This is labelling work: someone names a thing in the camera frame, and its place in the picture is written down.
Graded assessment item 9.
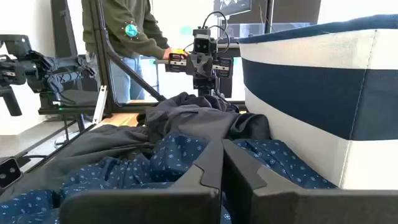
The dark grey garment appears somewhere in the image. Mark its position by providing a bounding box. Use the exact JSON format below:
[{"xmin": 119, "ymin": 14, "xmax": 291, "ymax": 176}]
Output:
[{"xmin": 0, "ymin": 91, "xmax": 243, "ymax": 202}]

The black depth camera box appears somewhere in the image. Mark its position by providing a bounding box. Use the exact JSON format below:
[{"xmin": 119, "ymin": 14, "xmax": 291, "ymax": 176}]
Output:
[{"xmin": 0, "ymin": 157, "xmax": 23, "ymax": 189}]

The person's hand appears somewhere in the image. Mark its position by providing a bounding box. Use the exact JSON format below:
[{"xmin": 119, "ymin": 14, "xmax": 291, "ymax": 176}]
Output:
[{"xmin": 162, "ymin": 46, "xmax": 180, "ymax": 60}]

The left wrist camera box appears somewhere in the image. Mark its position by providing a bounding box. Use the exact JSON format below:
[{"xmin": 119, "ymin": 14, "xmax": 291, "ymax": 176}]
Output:
[{"xmin": 192, "ymin": 27, "xmax": 218, "ymax": 54}]

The navy white striped fabric basket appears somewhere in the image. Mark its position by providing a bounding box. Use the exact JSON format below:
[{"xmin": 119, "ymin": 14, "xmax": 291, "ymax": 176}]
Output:
[{"xmin": 238, "ymin": 14, "xmax": 398, "ymax": 191}]

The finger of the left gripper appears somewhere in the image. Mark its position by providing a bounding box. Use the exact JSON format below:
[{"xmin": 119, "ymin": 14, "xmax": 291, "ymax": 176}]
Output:
[
  {"xmin": 201, "ymin": 53, "xmax": 215, "ymax": 78},
  {"xmin": 189, "ymin": 53, "xmax": 203, "ymax": 78}
]

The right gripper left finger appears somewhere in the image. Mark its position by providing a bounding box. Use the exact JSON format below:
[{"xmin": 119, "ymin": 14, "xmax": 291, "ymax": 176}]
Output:
[{"xmin": 58, "ymin": 139, "xmax": 223, "ymax": 224}]

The dark rectangular panel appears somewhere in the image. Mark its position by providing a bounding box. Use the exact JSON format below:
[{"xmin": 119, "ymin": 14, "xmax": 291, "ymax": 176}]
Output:
[{"xmin": 264, "ymin": 0, "xmax": 322, "ymax": 26}]

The silver metal bracket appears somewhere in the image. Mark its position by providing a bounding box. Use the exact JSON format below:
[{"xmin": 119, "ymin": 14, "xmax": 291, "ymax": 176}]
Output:
[{"xmin": 91, "ymin": 85, "xmax": 109, "ymax": 126}]

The person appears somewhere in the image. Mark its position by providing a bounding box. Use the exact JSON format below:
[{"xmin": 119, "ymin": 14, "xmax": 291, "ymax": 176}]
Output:
[{"xmin": 81, "ymin": 0, "xmax": 189, "ymax": 104}]

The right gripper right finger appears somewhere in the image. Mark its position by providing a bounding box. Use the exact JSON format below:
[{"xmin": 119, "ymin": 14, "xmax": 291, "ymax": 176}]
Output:
[{"xmin": 222, "ymin": 139, "xmax": 398, "ymax": 224}]

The navy dotted garment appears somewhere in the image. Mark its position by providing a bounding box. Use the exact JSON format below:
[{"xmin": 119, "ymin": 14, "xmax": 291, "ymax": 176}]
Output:
[{"xmin": 0, "ymin": 132, "xmax": 338, "ymax": 224}]

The black left camera cable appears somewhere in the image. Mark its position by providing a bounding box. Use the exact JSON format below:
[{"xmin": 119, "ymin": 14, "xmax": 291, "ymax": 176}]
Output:
[{"xmin": 201, "ymin": 11, "xmax": 231, "ymax": 46}]

